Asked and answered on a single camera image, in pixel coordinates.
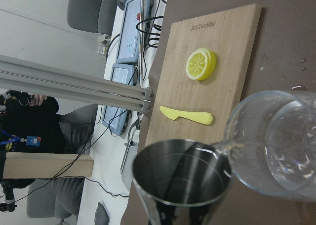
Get steel jigger measuring cup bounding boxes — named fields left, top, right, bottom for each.
left=132, top=139, right=233, bottom=225

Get yellow lemon slice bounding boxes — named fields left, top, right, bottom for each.
left=186, top=47, right=217, bottom=81

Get grey office chair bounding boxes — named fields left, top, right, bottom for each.
left=67, top=0, right=117, bottom=36

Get aluminium frame post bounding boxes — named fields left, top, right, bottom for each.
left=0, top=55, right=153, bottom=114

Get wooden plank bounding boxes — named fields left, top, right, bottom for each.
left=3, top=152, right=94, bottom=179

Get blue teach pendant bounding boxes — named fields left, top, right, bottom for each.
left=111, top=63, right=137, bottom=86
left=116, top=0, right=141, bottom=63

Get bamboo cutting board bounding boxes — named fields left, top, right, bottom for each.
left=145, top=4, right=261, bottom=145

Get clear wine glass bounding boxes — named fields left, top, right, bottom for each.
left=216, top=90, right=316, bottom=202

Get metal tray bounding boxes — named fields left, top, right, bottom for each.
left=120, top=139, right=138, bottom=176

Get metal grabber tongs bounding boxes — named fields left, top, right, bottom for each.
left=138, top=0, right=145, bottom=89

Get yellow plastic knife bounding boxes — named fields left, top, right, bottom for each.
left=159, top=106, right=213, bottom=125

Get seated person in black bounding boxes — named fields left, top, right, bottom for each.
left=0, top=90, right=99, bottom=206

